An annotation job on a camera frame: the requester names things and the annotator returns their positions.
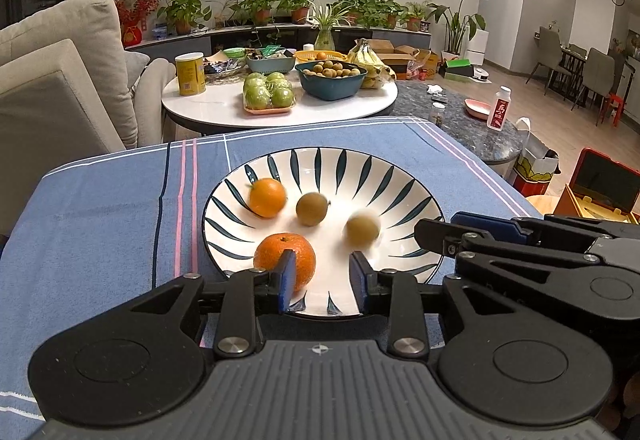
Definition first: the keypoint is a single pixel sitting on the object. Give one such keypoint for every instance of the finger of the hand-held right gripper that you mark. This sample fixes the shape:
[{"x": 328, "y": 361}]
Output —
[
  {"x": 495, "y": 226},
  {"x": 440, "y": 240}
]

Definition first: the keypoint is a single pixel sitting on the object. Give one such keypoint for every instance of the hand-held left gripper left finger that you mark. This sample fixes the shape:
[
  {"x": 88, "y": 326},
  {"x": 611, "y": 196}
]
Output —
[{"x": 287, "y": 281}]

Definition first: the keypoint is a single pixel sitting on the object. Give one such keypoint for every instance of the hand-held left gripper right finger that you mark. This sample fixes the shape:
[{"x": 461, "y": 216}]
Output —
[{"x": 357, "y": 281}]

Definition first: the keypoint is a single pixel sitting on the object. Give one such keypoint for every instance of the large orange mandarin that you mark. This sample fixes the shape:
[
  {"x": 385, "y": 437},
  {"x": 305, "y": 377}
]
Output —
[{"x": 280, "y": 252}]

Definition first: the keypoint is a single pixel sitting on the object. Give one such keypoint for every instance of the round brown-green fruit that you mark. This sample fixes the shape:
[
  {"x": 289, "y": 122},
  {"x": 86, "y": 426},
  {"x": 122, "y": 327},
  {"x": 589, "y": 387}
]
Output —
[
  {"x": 312, "y": 209},
  {"x": 362, "y": 230}
]

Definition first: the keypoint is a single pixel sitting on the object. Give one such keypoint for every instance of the small orange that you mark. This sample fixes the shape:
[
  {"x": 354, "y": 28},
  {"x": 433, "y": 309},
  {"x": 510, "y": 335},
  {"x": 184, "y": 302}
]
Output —
[{"x": 268, "y": 198}]

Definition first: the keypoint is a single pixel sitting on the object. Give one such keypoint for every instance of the white plate with leaf pattern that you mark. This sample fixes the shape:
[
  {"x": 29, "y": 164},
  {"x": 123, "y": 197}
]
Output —
[{"x": 325, "y": 177}]

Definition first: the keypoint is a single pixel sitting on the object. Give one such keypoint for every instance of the pile of brown-green fruits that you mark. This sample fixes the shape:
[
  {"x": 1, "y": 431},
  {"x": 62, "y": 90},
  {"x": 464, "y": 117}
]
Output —
[{"x": 331, "y": 68}]

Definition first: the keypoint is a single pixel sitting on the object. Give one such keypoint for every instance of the white paper bag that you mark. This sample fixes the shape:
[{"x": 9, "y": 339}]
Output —
[{"x": 535, "y": 164}]

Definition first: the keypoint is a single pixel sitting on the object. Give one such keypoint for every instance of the dark marble round table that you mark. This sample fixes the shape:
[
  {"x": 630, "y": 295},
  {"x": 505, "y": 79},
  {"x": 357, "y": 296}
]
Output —
[{"x": 460, "y": 134}]

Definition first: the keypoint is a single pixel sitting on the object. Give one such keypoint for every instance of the orange tool box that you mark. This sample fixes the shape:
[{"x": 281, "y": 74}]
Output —
[{"x": 605, "y": 180}]

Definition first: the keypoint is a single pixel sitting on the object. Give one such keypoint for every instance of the white bottle with red label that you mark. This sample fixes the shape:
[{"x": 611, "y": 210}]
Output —
[{"x": 500, "y": 109}]

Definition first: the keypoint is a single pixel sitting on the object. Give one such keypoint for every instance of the pink dish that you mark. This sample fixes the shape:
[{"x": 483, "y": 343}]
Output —
[{"x": 477, "y": 107}]

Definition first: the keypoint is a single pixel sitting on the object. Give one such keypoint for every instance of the green box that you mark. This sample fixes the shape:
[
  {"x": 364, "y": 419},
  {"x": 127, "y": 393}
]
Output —
[{"x": 457, "y": 67}]

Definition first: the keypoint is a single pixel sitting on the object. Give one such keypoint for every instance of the red stool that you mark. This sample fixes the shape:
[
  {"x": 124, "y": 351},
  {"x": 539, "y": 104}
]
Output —
[{"x": 612, "y": 102}]

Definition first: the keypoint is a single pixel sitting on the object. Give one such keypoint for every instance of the pink tray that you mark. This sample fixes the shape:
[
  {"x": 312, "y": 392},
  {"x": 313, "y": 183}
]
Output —
[{"x": 270, "y": 110}]

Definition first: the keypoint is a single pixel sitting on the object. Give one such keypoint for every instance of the white air purifier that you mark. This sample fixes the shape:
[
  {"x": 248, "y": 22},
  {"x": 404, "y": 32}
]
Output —
[{"x": 480, "y": 44}]

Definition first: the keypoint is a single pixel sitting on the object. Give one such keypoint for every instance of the grey dining chair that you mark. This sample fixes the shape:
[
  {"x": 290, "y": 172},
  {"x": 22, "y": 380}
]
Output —
[
  {"x": 597, "y": 69},
  {"x": 547, "y": 49}
]

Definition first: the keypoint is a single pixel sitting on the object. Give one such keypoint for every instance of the green apple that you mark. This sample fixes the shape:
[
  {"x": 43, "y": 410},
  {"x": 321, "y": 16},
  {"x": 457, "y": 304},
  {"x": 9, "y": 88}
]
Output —
[
  {"x": 257, "y": 98},
  {"x": 255, "y": 82},
  {"x": 276, "y": 78},
  {"x": 282, "y": 95}
]

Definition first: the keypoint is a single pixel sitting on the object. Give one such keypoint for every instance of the dark dining table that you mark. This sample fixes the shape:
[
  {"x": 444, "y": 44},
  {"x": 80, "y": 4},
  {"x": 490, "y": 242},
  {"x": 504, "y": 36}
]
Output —
[{"x": 575, "y": 57}]

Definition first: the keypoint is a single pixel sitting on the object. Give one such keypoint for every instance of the round white table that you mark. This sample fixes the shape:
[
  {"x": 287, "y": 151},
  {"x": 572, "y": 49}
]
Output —
[{"x": 215, "y": 108}]

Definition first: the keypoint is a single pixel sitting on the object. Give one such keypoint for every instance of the dark blue bowl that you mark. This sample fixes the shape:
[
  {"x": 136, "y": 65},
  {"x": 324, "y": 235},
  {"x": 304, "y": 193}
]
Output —
[{"x": 330, "y": 88}]

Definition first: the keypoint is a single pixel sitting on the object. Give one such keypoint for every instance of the blue striped tablecloth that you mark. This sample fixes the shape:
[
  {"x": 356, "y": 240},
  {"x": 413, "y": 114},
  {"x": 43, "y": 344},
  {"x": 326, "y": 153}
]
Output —
[{"x": 110, "y": 220}]

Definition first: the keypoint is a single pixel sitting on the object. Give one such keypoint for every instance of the bunch of bananas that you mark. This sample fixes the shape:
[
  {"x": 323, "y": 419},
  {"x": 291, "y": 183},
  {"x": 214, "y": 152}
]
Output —
[{"x": 367, "y": 59}]

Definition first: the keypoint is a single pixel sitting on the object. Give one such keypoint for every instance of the cardboard boxes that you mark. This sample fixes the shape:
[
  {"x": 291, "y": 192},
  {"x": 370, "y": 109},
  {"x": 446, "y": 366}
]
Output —
[{"x": 395, "y": 50}]

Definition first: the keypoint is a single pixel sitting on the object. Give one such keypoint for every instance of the tall large-leaf plant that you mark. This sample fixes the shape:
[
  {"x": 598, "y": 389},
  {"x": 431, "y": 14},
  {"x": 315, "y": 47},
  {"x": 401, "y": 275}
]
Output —
[{"x": 457, "y": 19}]

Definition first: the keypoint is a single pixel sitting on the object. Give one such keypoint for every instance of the teal basket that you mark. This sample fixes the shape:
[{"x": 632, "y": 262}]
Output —
[{"x": 270, "y": 64}]

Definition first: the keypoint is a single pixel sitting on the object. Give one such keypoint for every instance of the orange basket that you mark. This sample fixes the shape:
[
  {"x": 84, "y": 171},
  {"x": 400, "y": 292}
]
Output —
[{"x": 302, "y": 55}]

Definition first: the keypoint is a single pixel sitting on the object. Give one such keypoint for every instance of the yellow can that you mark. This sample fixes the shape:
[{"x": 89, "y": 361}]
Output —
[{"x": 190, "y": 74}]

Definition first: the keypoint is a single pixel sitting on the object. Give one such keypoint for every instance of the glass vase with plant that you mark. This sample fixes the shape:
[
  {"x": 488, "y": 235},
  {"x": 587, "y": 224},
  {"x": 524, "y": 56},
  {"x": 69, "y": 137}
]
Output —
[{"x": 324, "y": 37}]

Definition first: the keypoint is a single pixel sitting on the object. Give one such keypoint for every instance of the potted green plant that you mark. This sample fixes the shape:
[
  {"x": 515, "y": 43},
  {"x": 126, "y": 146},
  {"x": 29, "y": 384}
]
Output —
[
  {"x": 370, "y": 9},
  {"x": 262, "y": 9},
  {"x": 182, "y": 14}
]

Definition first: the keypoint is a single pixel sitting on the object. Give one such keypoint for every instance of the grey television cabinet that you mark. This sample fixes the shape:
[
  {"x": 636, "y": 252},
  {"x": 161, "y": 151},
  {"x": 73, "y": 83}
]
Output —
[{"x": 230, "y": 37}]

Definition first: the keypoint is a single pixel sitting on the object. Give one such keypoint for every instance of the grey sofa cushion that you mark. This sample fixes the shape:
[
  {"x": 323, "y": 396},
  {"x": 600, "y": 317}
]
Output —
[{"x": 45, "y": 119}]

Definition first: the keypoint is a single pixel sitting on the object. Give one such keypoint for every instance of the red flower arrangement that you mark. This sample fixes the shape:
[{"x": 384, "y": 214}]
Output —
[{"x": 132, "y": 14}]

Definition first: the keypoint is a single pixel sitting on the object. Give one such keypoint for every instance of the beige sofa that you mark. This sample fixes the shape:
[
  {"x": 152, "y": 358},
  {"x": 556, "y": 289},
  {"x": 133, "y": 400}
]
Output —
[{"x": 95, "y": 29}]

